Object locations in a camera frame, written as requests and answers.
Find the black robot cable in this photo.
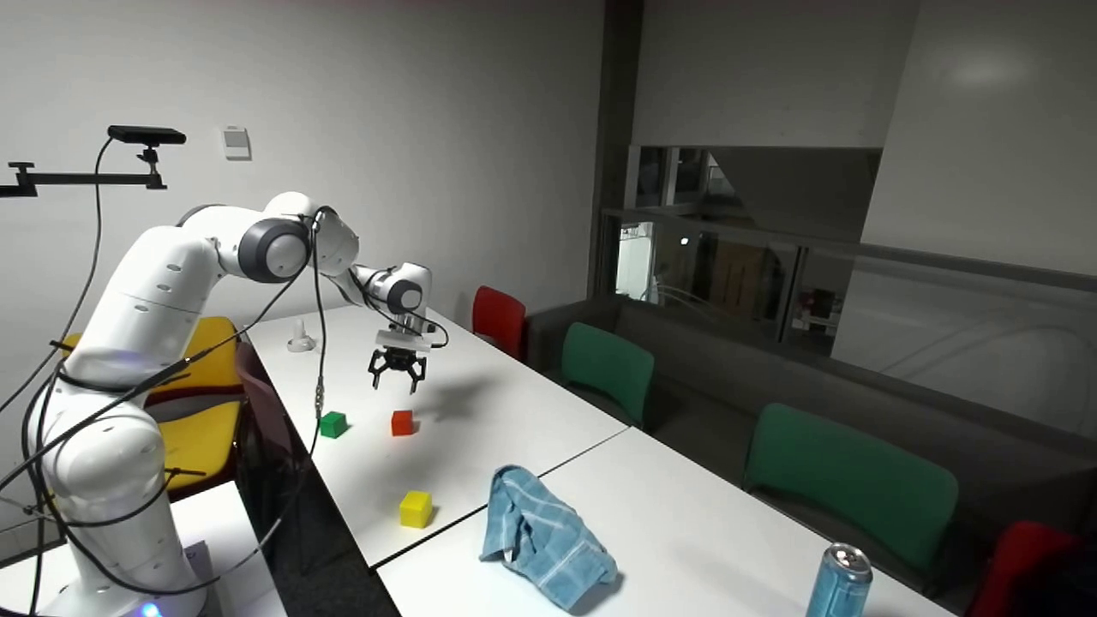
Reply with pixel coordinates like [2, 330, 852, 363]
[0, 201, 337, 602]

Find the grey sofa bench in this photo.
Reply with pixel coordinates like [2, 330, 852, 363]
[523, 292, 1097, 611]

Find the black stereo camera bar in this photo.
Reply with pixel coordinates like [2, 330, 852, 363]
[105, 121, 187, 147]

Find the white robot stand table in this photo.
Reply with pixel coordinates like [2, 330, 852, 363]
[0, 476, 289, 617]

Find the dark maroon cloth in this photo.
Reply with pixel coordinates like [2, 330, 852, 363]
[233, 363, 304, 508]

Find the black camera cable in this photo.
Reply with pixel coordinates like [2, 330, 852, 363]
[0, 134, 117, 415]

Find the green chair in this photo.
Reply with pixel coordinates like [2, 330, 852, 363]
[554, 319, 663, 429]
[745, 399, 962, 575]

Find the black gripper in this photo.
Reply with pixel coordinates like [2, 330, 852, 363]
[363, 339, 431, 393]

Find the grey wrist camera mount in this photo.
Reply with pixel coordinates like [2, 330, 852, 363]
[393, 310, 454, 349]

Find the white wall switch box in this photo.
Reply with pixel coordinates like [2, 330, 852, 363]
[218, 121, 258, 163]

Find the yellow chair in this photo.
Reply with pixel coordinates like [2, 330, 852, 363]
[56, 316, 251, 499]

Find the blue striped towel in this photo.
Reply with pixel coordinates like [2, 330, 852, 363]
[476, 461, 627, 617]

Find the dark interior window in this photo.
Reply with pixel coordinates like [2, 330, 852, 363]
[612, 140, 883, 357]

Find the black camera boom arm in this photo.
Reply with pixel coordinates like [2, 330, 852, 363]
[0, 142, 173, 199]

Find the red chair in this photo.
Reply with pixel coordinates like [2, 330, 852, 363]
[967, 516, 1097, 617]
[471, 284, 530, 363]

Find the yellow cube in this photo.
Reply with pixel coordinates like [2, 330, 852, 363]
[393, 490, 438, 530]

